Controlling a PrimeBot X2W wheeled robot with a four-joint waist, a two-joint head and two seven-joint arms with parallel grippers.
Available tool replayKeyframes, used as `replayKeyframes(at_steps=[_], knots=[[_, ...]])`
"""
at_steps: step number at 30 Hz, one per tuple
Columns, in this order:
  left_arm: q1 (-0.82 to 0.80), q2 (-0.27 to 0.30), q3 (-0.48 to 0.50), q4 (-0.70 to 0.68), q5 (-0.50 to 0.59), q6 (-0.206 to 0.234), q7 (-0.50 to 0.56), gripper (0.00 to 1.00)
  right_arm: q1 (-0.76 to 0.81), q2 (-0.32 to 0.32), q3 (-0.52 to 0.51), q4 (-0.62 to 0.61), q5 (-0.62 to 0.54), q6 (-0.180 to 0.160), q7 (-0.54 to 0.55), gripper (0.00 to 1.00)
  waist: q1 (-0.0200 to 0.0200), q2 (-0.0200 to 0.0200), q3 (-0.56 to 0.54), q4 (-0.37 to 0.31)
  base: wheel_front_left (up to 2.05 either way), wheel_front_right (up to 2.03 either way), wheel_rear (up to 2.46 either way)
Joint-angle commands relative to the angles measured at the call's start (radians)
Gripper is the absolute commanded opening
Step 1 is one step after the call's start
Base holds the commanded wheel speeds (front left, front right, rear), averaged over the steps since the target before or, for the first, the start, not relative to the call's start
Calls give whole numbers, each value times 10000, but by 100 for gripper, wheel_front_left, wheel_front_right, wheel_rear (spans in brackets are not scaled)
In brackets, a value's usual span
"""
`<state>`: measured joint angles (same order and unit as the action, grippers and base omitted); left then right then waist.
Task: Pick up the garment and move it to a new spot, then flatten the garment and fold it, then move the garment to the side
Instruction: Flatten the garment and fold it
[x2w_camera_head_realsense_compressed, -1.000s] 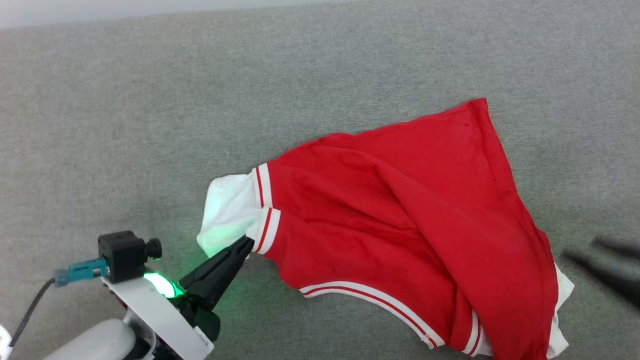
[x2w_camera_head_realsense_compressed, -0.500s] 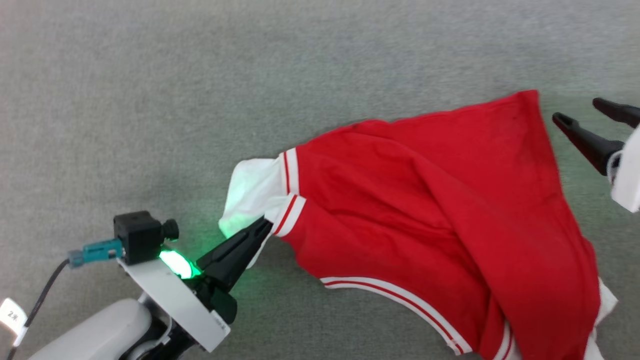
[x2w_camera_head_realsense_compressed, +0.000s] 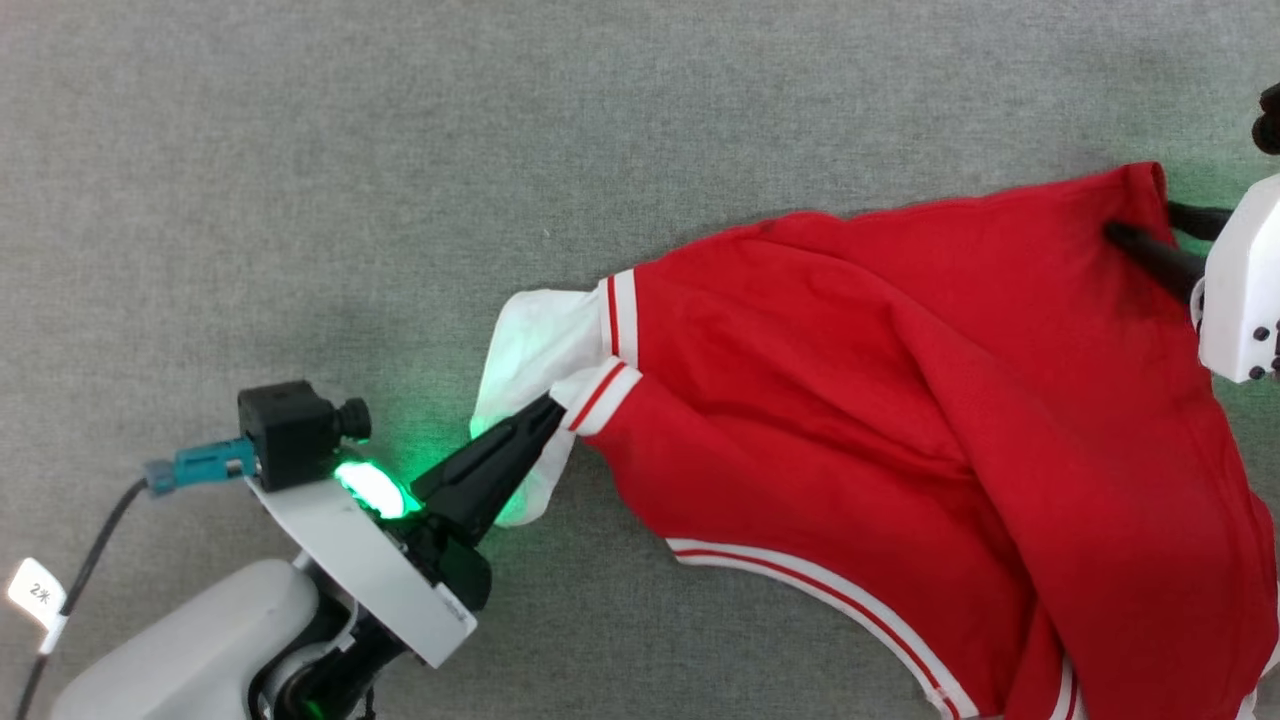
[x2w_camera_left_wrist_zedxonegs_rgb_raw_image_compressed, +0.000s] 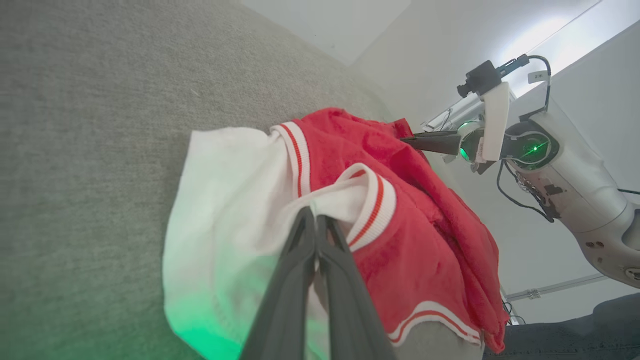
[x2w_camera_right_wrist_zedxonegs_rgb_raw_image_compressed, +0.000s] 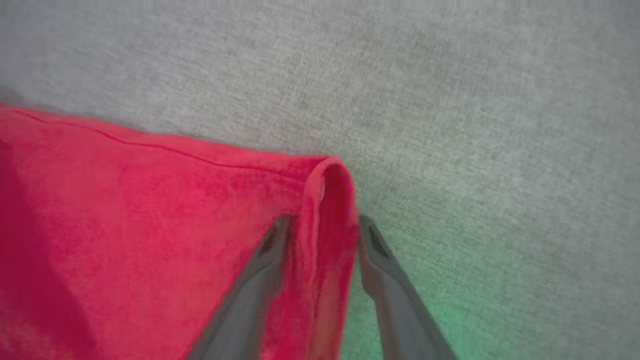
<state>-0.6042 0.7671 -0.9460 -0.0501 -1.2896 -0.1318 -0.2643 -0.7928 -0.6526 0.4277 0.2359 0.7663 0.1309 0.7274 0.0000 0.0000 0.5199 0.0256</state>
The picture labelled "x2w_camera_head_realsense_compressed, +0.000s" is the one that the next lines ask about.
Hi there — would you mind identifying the teal cable connector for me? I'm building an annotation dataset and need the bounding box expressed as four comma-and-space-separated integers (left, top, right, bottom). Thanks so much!
144, 437, 260, 497

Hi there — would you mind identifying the white cable label tag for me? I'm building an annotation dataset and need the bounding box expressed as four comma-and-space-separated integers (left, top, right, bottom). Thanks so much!
7, 557, 70, 657

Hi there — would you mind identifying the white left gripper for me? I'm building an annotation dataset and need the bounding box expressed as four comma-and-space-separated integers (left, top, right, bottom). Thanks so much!
244, 392, 568, 670

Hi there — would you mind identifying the red and white garment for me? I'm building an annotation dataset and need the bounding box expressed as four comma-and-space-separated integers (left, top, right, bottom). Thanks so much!
469, 161, 1280, 720

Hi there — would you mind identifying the grey fabric sofa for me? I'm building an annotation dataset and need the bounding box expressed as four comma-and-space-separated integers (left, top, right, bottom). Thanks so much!
0, 0, 1280, 720

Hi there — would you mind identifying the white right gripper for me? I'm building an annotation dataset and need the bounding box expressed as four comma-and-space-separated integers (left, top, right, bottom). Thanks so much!
1104, 174, 1280, 385

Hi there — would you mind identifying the long black camera cable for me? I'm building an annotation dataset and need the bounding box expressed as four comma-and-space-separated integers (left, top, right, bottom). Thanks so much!
14, 477, 153, 720

